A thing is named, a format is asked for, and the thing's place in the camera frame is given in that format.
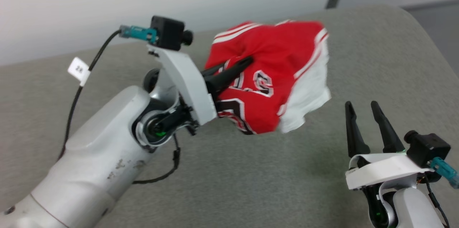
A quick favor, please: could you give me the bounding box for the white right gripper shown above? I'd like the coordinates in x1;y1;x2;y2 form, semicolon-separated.
345;101;432;190

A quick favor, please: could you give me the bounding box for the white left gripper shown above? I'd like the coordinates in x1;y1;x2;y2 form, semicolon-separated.
148;44;254;125

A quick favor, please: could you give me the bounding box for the red Bulls 23 jersey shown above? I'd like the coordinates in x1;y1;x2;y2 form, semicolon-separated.
204;19;332;135

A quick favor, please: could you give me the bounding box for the thin black looped cable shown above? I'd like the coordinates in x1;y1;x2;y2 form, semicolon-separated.
132;134;181;185

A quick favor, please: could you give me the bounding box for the white cable label tag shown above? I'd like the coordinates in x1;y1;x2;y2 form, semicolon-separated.
67;57;90;86

